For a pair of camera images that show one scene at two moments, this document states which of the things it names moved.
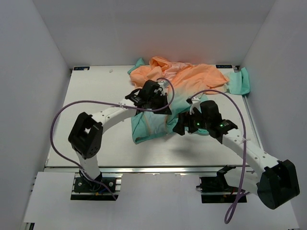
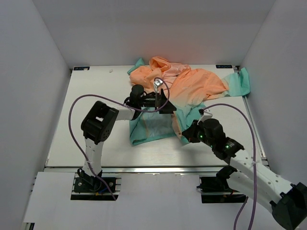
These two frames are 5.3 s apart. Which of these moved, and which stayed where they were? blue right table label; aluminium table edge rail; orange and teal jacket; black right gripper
Moved: black right gripper
Stayed: orange and teal jacket; blue right table label; aluminium table edge rail
